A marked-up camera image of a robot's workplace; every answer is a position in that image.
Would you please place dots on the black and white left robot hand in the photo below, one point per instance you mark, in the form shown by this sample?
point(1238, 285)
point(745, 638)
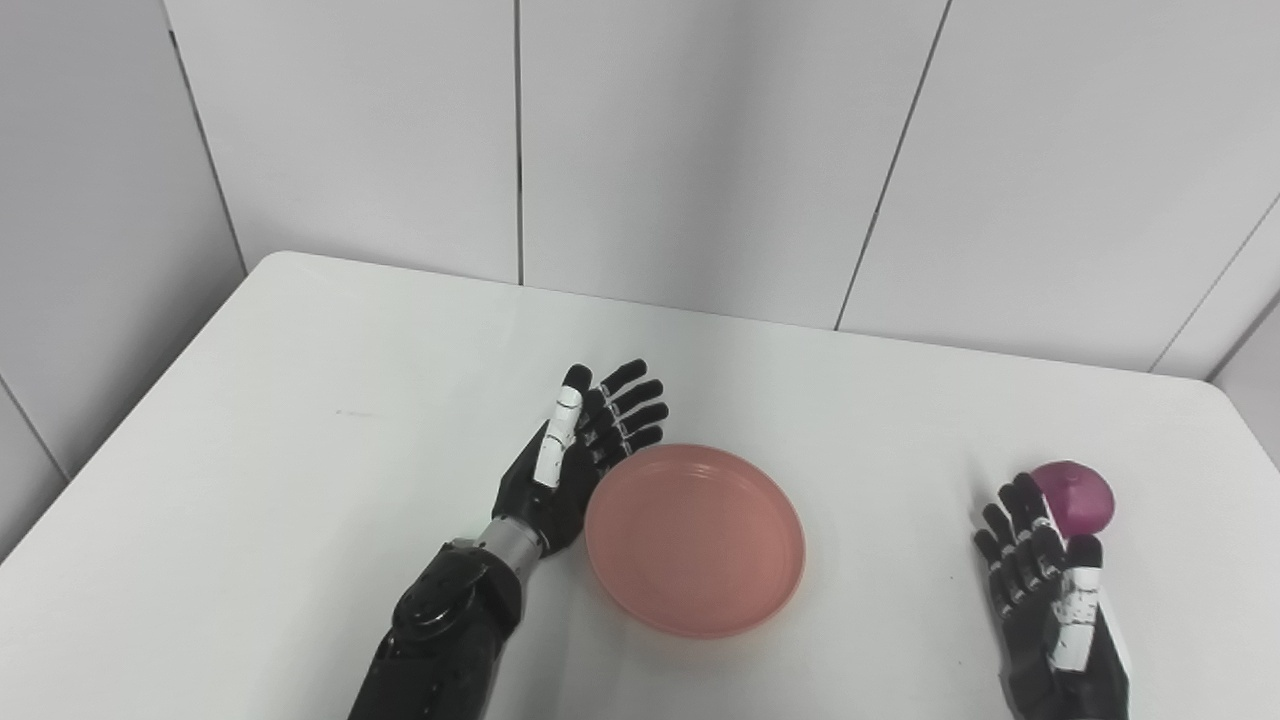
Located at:
point(560, 490)

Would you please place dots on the purple red onion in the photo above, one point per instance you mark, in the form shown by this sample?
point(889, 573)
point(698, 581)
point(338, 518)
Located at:
point(1085, 500)

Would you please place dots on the pink round plate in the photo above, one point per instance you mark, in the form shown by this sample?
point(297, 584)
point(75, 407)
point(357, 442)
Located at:
point(695, 540)

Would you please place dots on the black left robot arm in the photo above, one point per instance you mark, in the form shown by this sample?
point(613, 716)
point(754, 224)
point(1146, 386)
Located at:
point(440, 630)

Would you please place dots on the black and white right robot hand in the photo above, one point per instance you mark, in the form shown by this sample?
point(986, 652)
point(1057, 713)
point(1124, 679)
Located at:
point(1030, 650)

